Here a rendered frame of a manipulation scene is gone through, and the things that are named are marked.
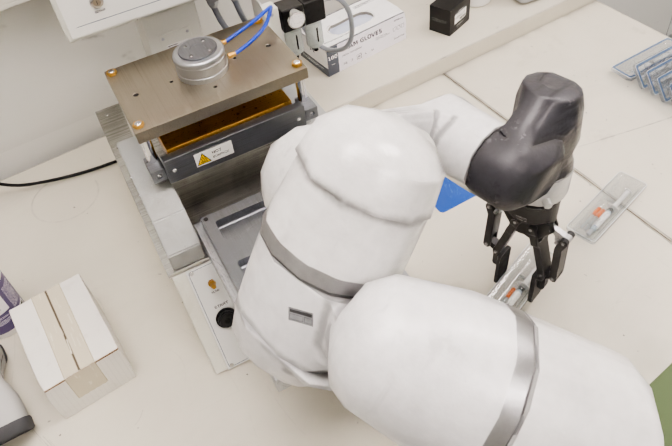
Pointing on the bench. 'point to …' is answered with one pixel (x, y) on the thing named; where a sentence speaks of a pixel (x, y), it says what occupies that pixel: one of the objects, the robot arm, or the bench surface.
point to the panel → (208, 299)
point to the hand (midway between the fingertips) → (518, 275)
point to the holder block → (235, 234)
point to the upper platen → (223, 121)
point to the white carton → (378, 17)
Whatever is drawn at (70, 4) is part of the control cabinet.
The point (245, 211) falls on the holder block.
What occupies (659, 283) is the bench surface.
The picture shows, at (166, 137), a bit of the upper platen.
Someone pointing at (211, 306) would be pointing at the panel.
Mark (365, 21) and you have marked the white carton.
